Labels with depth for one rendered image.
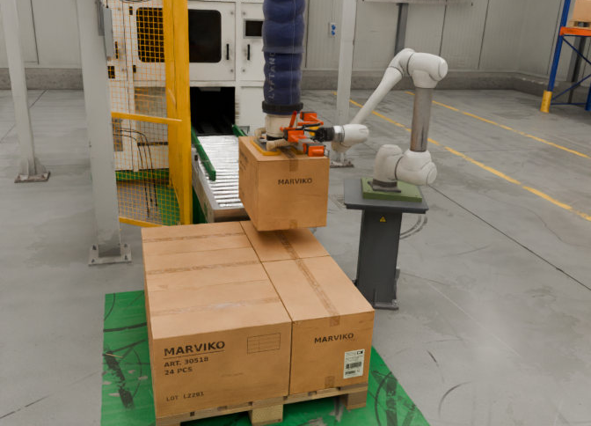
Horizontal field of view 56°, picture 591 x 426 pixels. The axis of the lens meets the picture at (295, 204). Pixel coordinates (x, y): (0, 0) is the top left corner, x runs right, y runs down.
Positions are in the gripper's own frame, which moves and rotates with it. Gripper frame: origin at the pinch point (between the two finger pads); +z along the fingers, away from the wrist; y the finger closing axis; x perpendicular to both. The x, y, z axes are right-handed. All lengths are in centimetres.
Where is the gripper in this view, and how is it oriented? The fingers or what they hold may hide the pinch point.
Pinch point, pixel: (295, 135)
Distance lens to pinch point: 294.2
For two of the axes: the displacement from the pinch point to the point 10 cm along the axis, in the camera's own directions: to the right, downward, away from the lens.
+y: -0.4, 9.4, 3.4
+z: -9.6, 0.6, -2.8
